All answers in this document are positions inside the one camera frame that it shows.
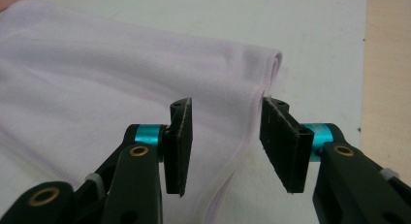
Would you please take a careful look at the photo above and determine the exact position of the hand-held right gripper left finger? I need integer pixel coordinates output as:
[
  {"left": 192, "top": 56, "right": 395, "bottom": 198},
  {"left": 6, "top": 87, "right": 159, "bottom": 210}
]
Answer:
[{"left": 100, "top": 97, "right": 194, "bottom": 224}]

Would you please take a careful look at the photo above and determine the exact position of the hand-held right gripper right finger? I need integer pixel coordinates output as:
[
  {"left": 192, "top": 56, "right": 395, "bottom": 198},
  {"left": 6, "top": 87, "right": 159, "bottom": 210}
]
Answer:
[{"left": 259, "top": 96, "right": 411, "bottom": 224}]

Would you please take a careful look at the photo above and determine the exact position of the lilac printed towel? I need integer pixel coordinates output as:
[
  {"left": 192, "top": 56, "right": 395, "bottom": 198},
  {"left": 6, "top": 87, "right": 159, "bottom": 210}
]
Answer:
[{"left": 0, "top": 0, "right": 284, "bottom": 224}]

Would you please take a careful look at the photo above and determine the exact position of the white grid mat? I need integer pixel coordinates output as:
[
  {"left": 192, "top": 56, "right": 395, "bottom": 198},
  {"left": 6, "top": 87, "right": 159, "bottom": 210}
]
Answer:
[{"left": 0, "top": 0, "right": 367, "bottom": 224}]

